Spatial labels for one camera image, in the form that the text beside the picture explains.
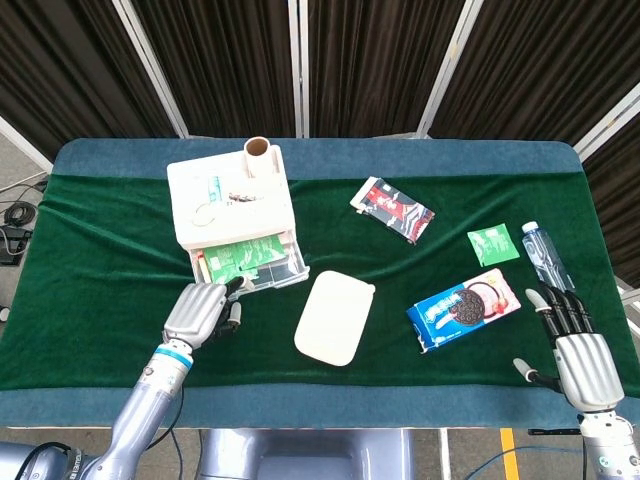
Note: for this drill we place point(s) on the green velvet cloth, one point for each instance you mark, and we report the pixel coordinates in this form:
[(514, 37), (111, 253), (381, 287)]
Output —
[(100, 280)]

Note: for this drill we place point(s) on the white plastic drawer cabinet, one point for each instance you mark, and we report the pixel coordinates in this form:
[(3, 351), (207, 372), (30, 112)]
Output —
[(250, 220)]

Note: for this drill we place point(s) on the silver robot torso base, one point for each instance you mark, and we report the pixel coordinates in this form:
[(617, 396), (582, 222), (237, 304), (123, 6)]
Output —
[(305, 455)]

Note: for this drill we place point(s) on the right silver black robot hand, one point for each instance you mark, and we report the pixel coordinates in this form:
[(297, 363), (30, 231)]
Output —
[(590, 370)]

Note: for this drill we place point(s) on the green sachet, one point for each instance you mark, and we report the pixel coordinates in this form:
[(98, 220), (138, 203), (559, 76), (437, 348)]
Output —
[(494, 245)]

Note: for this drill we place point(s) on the beige wooden stick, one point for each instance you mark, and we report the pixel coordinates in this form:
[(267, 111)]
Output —
[(203, 267)]

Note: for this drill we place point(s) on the clear plastic water bottle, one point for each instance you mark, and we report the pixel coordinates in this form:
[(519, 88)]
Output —
[(545, 260)]

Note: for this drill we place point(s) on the small teal white tube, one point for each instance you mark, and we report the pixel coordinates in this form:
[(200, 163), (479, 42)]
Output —
[(215, 187)]

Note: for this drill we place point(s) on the blue tablecloth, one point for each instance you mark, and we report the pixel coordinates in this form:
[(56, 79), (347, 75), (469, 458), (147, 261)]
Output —
[(400, 155)]

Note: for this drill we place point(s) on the blue Oreo cookie box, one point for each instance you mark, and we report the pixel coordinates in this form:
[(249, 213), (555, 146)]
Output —
[(460, 312)]

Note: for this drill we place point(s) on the cardboard tube roll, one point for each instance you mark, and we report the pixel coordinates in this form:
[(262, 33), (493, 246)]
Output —
[(257, 157)]

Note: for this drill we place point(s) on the white lidded lunch box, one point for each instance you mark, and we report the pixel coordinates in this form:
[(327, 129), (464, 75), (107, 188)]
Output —
[(332, 320)]

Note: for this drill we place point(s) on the green packets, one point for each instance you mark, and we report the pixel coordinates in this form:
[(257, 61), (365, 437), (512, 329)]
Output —
[(245, 255)]

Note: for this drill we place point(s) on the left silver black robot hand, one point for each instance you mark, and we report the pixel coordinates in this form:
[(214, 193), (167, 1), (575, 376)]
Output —
[(192, 312)]

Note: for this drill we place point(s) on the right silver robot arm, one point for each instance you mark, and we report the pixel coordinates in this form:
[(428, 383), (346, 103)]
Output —
[(610, 445)]

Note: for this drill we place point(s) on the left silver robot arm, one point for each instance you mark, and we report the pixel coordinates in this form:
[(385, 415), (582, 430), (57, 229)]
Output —
[(145, 405)]

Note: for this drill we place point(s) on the dark curtain folding screen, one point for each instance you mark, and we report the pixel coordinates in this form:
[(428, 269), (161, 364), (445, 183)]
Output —
[(225, 65)]

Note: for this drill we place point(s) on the dark blue red snack packet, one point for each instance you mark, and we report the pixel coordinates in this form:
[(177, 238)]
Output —
[(395, 210)]

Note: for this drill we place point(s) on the clear drawer with green packets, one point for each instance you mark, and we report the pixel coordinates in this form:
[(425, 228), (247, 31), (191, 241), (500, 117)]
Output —
[(280, 275)]

